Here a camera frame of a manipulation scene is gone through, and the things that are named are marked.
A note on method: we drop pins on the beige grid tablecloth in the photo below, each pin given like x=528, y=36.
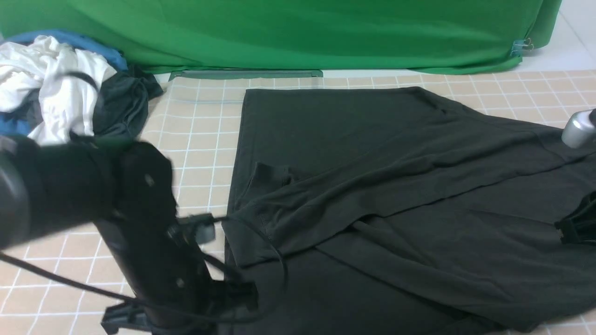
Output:
x=196, y=125

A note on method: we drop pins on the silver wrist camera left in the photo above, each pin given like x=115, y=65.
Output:
x=198, y=228

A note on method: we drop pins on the dark gray crumpled garment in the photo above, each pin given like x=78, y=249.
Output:
x=122, y=105

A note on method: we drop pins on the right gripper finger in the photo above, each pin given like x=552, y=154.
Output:
x=579, y=227

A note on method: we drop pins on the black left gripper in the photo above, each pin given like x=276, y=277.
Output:
x=163, y=269

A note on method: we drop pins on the white crumpled garment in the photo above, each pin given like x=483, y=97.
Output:
x=56, y=93

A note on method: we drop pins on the dark gray long-sleeve top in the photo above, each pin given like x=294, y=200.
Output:
x=401, y=212

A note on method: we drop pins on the green backdrop cloth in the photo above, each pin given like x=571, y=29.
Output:
x=430, y=36

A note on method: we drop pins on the blue crumpled garment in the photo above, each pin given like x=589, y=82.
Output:
x=93, y=46

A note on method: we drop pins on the blue binder clip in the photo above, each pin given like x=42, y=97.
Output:
x=519, y=47

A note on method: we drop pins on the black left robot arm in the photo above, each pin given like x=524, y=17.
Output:
x=125, y=189

